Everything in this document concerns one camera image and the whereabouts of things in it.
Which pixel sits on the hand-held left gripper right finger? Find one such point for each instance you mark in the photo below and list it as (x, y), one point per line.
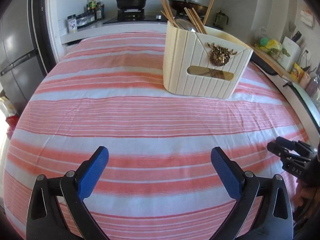
(226, 173)

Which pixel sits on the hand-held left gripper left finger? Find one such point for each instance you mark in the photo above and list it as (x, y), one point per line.
(92, 173)

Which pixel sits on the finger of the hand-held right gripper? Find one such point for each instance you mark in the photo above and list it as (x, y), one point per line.
(280, 151)
(292, 145)

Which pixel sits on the cream ribbed utensil holder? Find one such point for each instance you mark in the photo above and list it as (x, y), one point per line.
(190, 62)

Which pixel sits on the person's right hand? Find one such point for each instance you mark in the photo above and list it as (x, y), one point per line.
(306, 196)

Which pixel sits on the yellow snack packet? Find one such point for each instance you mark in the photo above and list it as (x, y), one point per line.
(297, 72)

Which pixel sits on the pink white striped tablecloth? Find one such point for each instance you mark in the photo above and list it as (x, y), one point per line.
(112, 100)

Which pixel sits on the wooden cutting board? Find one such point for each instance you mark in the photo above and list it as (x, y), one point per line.
(280, 68)

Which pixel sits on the white knife block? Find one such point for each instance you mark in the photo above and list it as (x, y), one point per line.
(291, 51)

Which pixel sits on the red pink blue toy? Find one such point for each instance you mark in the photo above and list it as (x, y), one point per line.
(12, 125)

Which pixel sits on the plastic bag with sponges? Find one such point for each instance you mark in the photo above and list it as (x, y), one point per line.
(267, 42)

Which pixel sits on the cardboard box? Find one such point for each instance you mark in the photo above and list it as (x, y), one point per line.
(6, 106)

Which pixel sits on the metal spatula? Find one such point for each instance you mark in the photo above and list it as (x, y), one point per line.
(292, 27)

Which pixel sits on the dark glass pitcher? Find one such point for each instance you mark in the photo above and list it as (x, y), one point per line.
(221, 20)

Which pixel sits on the white label spice jar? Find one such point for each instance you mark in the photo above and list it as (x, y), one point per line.
(72, 25)

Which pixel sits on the grey refrigerator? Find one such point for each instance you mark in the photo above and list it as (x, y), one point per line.
(17, 37)

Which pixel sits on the black gas cooktop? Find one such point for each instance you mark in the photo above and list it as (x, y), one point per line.
(135, 17)

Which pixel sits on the dark sauce bottle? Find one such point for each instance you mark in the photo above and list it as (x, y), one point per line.
(100, 11)

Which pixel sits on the dark wok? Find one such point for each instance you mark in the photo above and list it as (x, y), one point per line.
(202, 7)

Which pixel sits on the yellow cap oil bottle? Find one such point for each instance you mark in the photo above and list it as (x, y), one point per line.
(92, 8)

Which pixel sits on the glass wok lid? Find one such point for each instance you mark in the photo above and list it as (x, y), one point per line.
(191, 0)

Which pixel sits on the black pot with orange lid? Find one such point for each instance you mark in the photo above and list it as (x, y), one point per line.
(131, 1)

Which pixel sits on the hanging wall calendar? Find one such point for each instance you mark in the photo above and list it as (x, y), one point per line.
(307, 17)

